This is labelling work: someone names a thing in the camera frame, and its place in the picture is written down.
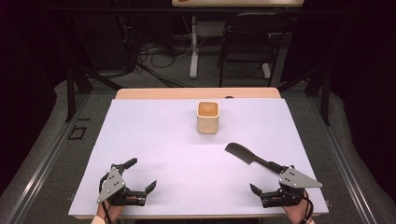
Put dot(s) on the light wooden desk top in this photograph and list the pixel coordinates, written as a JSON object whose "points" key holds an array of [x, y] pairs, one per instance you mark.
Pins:
{"points": [[236, 2]]}

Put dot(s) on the black metal stand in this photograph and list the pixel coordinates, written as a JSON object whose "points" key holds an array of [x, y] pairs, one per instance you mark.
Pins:
{"points": [[71, 93], [325, 96]]}

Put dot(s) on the person's left hand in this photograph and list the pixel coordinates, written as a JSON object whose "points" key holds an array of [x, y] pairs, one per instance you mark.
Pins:
{"points": [[109, 212]]}

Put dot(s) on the white table mat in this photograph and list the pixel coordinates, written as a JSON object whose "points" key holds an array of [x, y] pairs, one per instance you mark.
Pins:
{"points": [[174, 161]]}

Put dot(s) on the beige square ceramic cup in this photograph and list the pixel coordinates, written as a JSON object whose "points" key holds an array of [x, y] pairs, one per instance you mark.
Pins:
{"points": [[207, 123]]}

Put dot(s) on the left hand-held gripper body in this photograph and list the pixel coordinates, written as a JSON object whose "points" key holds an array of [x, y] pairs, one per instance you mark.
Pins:
{"points": [[112, 185]]}

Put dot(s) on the black chair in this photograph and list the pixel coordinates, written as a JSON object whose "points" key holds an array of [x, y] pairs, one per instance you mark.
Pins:
{"points": [[249, 43]]}

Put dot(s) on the aluminium floor rail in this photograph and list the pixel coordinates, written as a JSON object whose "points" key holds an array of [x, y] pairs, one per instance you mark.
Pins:
{"points": [[345, 168], [46, 158]]}

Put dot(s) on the person's right hand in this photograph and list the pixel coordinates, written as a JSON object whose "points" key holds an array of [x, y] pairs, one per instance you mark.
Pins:
{"points": [[297, 213]]}

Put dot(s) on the black comb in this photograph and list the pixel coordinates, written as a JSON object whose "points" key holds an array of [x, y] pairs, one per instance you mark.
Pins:
{"points": [[241, 153]]}

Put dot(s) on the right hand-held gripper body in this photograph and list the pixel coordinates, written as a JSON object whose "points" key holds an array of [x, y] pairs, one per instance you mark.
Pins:
{"points": [[295, 179]]}

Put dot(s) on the white desk leg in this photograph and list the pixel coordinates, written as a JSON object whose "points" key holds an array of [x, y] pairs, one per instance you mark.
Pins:
{"points": [[194, 56]]}

